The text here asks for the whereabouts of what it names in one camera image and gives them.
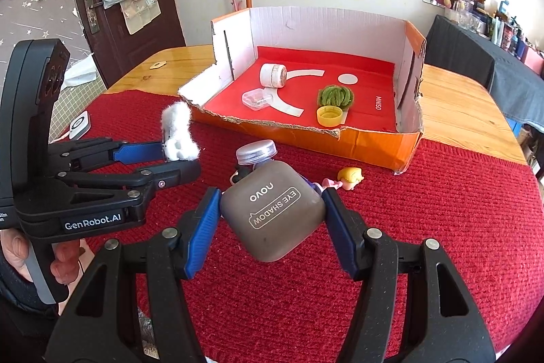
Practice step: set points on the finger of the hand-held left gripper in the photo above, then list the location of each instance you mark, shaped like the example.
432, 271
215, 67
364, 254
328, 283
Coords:
174, 173
140, 152

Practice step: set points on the green knitted cabbage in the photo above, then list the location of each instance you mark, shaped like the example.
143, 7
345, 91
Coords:
335, 97

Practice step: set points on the yellow bottle cap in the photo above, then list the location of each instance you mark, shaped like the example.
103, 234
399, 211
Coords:
329, 116

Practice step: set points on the person's left hand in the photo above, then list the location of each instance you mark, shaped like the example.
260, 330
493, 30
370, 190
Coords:
63, 261

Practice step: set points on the orange cardboard box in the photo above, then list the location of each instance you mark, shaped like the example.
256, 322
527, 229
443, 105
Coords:
361, 108

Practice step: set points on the dark cloth covered side table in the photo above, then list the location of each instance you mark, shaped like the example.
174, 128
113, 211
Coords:
467, 57

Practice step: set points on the yellow-haired figurine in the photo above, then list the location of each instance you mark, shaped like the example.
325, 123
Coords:
350, 176

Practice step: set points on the white grey charger pad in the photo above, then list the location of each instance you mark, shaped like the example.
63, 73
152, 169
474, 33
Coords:
80, 125

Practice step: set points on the row of bottles and cups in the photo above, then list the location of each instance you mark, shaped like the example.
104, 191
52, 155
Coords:
505, 31

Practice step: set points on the brown door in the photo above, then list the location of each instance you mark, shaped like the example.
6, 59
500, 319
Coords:
170, 5

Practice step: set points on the red knitted blanket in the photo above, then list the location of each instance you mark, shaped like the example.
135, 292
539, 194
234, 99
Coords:
425, 239

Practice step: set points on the small beige tag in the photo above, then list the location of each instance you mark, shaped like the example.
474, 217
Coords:
157, 64

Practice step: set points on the clear plastic lid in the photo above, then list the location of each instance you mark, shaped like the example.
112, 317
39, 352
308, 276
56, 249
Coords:
257, 152

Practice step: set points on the white plush bunny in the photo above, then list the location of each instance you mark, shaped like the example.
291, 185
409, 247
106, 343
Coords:
178, 125

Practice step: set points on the grey eyeshadow case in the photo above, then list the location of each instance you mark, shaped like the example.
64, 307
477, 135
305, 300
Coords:
272, 218

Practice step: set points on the white washi tape roll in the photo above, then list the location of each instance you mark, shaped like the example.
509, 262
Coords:
272, 76

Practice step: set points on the person's left forearm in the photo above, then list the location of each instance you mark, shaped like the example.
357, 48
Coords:
17, 312

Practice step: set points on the dark-haired figurine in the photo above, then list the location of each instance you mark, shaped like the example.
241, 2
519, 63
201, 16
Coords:
240, 175

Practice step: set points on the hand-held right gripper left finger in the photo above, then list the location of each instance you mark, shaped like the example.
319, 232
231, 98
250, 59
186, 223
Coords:
202, 235

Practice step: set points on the beige hanging organizer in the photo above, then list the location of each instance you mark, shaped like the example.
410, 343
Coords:
142, 12

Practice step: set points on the pink plastic hanger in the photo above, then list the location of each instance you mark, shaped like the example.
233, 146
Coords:
236, 1

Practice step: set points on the small clear plastic box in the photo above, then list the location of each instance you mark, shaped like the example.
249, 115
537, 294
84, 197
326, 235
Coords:
257, 98

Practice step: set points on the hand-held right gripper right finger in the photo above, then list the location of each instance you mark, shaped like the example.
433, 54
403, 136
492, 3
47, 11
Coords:
344, 235

